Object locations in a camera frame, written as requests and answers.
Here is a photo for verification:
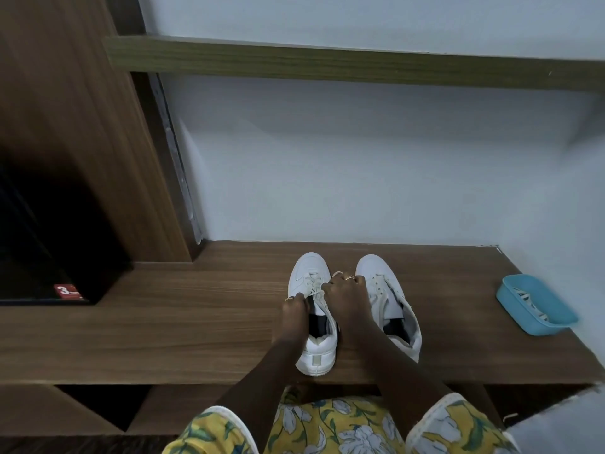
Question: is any person's right hand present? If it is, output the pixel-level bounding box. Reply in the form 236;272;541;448
321;272;376;334

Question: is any person's left hand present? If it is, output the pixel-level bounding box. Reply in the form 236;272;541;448
281;293;313;349

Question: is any cream shoelace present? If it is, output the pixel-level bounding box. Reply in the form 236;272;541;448
370;274;394;300
302;271;337;323

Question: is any white sneaker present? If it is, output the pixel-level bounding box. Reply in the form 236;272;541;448
287;252;339;377
354;253;422;364

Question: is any person's left forearm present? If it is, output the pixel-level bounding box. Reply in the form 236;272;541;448
212;339;309;422

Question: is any person's right forearm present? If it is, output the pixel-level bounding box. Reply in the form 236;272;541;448
347;322;456;427

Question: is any blue plastic basket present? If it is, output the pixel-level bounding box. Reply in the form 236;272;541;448
495;274;580;337

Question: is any wooden wall shelf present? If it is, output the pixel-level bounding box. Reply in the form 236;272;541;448
103;35;605;95

